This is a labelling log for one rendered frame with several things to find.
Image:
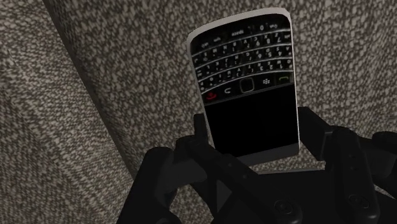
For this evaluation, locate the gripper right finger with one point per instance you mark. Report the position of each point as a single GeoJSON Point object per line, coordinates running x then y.
{"type": "Point", "coordinates": [350, 155]}

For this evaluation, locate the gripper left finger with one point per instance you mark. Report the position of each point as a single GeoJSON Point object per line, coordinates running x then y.
{"type": "Point", "coordinates": [198, 161]}

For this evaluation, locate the black keypad phone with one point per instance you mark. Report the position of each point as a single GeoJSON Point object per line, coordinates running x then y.
{"type": "Point", "coordinates": [248, 83]}

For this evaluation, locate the grey woven fabric sofa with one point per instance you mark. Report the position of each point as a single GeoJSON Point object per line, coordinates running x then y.
{"type": "Point", "coordinates": [93, 108]}

